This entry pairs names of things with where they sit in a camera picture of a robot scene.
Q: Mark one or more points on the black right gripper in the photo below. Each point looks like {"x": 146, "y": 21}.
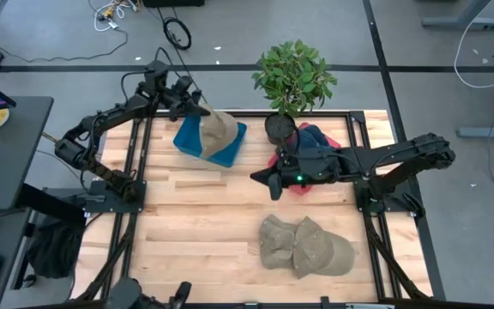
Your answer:
{"x": 311, "y": 167}

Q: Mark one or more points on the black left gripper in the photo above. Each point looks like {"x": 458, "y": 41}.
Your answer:
{"x": 178, "y": 96}

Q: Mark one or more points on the beige cotton baseball cap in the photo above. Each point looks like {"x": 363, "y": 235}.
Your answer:
{"x": 322, "y": 251}
{"x": 217, "y": 131}
{"x": 277, "y": 242}

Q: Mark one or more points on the blue denim baseball cap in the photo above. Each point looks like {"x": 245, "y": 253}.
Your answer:
{"x": 311, "y": 137}

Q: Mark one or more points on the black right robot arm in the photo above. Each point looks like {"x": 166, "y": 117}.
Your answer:
{"x": 401, "y": 159}

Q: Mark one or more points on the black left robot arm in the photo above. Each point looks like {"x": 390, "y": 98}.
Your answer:
{"x": 105, "y": 118}

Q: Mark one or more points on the blue plastic bin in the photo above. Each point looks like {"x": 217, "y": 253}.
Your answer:
{"x": 187, "y": 139}

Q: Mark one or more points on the black plant pot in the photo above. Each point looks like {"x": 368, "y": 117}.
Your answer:
{"x": 279, "y": 128}

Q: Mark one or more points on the green leafy potted tree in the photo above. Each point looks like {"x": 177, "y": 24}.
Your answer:
{"x": 292, "y": 77}

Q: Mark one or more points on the black floor box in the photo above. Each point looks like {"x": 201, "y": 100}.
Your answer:
{"x": 174, "y": 3}

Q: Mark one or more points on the black desk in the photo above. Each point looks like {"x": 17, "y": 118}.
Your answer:
{"x": 11, "y": 150}

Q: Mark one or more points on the black bag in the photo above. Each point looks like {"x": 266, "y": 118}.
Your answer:
{"x": 54, "y": 249}

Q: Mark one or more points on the gray desk leg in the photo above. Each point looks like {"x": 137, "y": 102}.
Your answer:
{"x": 461, "y": 22}
{"x": 487, "y": 132}

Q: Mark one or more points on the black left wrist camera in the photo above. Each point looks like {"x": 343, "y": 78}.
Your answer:
{"x": 156, "y": 70}

